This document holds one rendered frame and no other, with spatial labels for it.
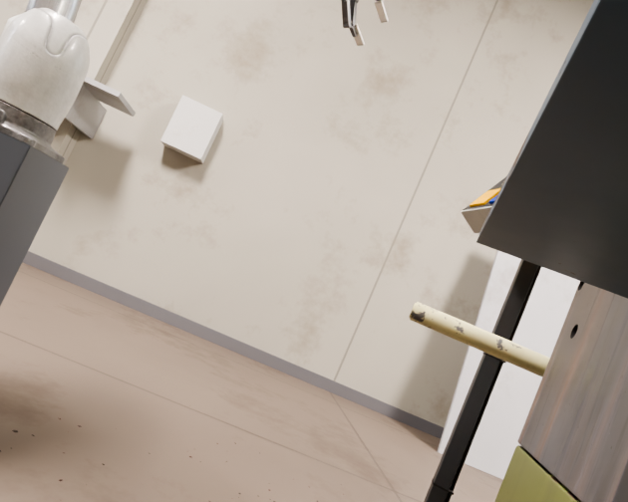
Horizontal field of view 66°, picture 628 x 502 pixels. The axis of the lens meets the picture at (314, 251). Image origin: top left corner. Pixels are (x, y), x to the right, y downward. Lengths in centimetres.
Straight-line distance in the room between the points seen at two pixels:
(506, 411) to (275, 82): 270
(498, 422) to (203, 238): 227
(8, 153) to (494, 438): 306
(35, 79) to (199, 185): 242
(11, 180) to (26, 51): 25
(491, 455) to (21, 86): 311
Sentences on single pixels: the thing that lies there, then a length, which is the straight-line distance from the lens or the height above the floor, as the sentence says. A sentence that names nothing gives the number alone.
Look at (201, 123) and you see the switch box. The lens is 341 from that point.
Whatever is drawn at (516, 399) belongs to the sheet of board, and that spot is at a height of 48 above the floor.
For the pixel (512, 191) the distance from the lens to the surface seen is 31.
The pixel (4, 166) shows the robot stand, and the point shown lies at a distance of 108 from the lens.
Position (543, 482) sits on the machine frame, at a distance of 79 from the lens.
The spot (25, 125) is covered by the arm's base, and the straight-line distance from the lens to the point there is 113.
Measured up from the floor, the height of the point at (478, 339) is 62.
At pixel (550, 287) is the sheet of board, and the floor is 128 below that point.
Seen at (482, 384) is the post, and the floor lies 53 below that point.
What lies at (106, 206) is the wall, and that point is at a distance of 355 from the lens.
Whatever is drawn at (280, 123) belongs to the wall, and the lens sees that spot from 355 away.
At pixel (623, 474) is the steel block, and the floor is 52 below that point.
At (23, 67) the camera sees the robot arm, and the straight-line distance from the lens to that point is 114.
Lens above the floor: 56
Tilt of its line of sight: 5 degrees up
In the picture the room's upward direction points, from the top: 24 degrees clockwise
